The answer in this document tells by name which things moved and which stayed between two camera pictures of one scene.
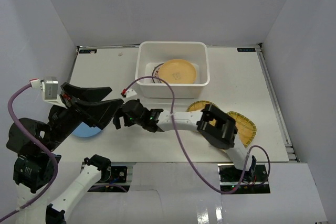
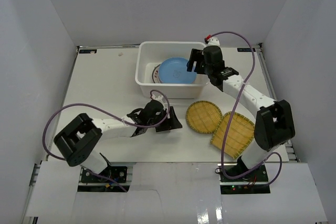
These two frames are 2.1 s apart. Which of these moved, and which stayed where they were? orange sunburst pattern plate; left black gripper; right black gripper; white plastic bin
Moved: right black gripper; left black gripper
Stayed: white plastic bin; orange sunburst pattern plate
